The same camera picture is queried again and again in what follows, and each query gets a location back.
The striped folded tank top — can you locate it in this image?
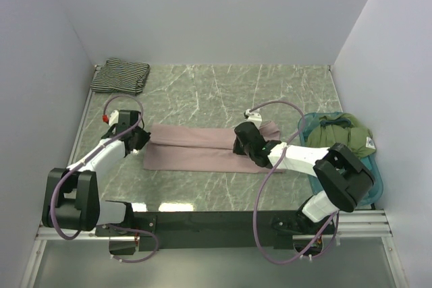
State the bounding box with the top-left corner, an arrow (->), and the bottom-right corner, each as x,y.
90,58 -> 151,95

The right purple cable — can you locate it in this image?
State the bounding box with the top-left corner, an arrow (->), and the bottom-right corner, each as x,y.
249,100 -> 340,264

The purple cable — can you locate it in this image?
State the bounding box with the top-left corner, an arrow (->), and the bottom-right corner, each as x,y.
49,95 -> 159,264
249,100 -> 340,264

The green tank top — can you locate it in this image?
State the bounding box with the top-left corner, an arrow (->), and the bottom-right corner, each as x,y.
306,113 -> 376,159

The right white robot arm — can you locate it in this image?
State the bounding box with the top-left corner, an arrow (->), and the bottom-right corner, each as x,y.
233,121 -> 375,233

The pink tank top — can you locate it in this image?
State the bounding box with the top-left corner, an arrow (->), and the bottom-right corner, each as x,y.
143,123 -> 268,174

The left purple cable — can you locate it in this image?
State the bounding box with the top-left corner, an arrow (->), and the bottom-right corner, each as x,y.
49,95 -> 159,264

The teal plastic bin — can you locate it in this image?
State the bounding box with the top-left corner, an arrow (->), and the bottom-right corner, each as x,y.
300,112 -> 383,208

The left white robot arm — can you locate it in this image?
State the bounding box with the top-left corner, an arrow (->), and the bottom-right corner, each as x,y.
42,110 -> 151,239

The black base beam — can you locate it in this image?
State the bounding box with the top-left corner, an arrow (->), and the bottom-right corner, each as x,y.
95,210 -> 325,252

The aluminium rail frame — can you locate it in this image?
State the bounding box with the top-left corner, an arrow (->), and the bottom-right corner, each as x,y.
22,64 -> 394,287

